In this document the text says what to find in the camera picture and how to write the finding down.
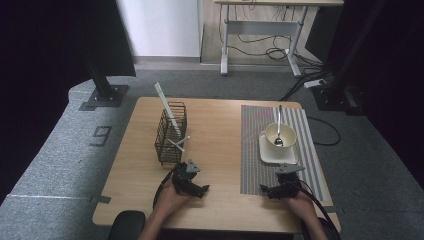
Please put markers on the cream cup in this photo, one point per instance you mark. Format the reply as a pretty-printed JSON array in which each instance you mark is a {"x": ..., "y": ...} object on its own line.
[{"x": 290, "y": 136}]

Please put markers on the white power strip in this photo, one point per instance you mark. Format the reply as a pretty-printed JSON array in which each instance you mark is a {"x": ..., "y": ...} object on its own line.
[{"x": 315, "y": 83}]

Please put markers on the white-legged desk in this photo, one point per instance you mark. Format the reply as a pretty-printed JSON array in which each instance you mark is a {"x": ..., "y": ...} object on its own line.
[{"x": 260, "y": 27}]

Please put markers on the person's left hand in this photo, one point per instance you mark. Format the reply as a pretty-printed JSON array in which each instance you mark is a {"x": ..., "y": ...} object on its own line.
[{"x": 168, "y": 200}]

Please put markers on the black curtain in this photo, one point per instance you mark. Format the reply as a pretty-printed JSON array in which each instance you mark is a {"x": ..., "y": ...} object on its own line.
[
  {"x": 400, "y": 83},
  {"x": 33, "y": 66}
]

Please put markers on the person's right hand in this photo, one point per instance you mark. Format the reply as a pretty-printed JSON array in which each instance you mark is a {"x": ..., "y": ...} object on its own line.
[{"x": 303, "y": 205}]

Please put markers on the grey striped placemat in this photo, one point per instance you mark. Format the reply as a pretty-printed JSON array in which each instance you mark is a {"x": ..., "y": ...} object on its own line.
[{"x": 253, "y": 156}]

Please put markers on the dark tape floor marking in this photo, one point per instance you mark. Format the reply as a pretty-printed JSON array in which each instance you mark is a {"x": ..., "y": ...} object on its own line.
[{"x": 107, "y": 131}]

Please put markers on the white chopstick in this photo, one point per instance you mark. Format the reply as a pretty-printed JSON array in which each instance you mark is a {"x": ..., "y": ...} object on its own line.
[
  {"x": 185, "y": 139},
  {"x": 173, "y": 143}
]

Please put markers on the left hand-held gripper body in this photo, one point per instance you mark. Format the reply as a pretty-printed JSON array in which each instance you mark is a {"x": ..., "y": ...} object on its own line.
[{"x": 185, "y": 180}]

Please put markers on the black stand with square base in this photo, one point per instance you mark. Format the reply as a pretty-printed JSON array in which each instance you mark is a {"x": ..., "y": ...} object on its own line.
[{"x": 106, "y": 95}]

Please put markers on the long white flat stick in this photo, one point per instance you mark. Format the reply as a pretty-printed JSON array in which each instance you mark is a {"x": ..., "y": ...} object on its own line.
[{"x": 163, "y": 100}]

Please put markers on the metal spoon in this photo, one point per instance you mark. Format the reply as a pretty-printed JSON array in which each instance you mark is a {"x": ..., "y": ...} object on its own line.
[{"x": 278, "y": 141}]

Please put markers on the grey tape strip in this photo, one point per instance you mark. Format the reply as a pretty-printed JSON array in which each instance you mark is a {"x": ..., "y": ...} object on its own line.
[
  {"x": 101, "y": 199},
  {"x": 339, "y": 210}
]

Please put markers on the white square saucer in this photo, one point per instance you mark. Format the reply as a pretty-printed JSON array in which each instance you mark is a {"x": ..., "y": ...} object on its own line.
[{"x": 266, "y": 155}]

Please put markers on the black stand with dark base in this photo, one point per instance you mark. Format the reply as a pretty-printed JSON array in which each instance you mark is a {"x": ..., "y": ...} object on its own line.
[{"x": 333, "y": 100}]

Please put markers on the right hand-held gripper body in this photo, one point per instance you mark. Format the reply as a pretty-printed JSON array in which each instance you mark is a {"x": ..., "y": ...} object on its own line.
[{"x": 289, "y": 186}]

